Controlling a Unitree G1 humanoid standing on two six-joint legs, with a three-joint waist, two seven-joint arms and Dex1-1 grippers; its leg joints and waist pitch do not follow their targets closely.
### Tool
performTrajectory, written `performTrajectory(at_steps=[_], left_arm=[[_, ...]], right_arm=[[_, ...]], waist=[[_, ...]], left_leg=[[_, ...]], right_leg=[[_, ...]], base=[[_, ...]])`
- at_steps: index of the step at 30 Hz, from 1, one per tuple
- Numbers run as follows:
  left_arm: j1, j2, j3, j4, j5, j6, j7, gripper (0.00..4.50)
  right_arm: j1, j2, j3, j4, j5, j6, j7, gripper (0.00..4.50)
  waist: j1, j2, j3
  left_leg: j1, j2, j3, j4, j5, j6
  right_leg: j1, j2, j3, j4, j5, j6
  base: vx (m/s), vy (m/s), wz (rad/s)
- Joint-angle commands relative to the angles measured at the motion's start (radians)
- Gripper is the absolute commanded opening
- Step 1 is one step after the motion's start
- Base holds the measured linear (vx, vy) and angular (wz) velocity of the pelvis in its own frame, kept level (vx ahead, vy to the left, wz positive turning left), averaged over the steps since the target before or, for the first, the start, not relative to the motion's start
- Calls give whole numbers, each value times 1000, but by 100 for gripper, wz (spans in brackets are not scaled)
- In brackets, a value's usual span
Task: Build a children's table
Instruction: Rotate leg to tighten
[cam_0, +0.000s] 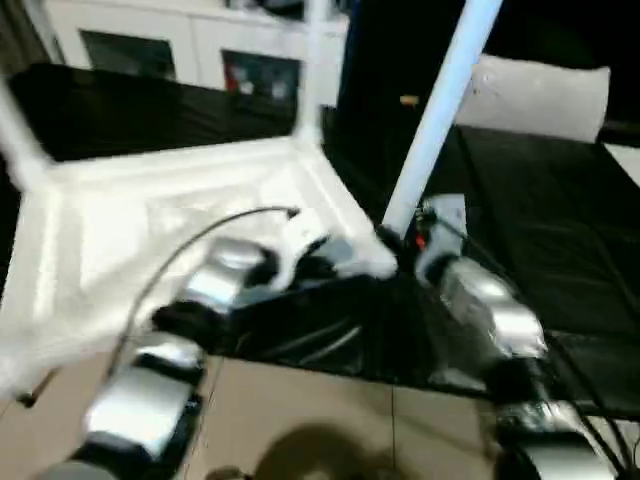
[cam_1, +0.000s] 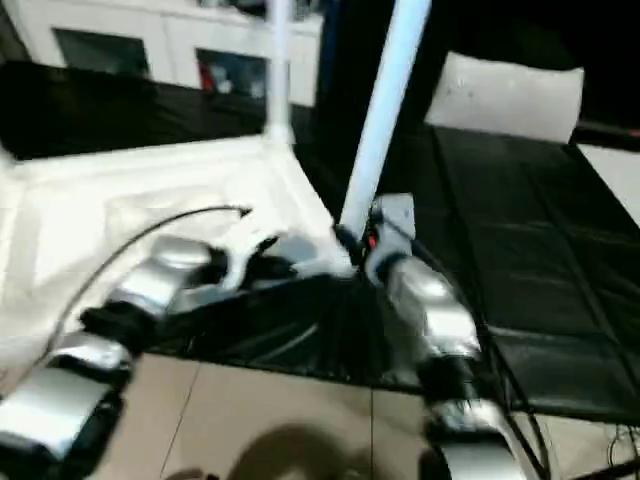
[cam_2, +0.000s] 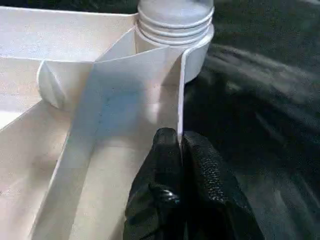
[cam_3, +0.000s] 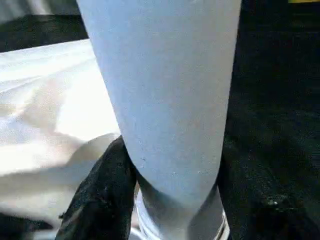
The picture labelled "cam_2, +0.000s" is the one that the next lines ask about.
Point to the black work mat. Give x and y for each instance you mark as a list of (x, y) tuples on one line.
[(260, 125)]

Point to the white plastic table leg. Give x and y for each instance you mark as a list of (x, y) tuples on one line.
[(175, 17)]

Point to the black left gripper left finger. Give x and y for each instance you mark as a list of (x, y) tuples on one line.
[(157, 195)]

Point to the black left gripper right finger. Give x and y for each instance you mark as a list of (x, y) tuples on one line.
[(215, 195)]

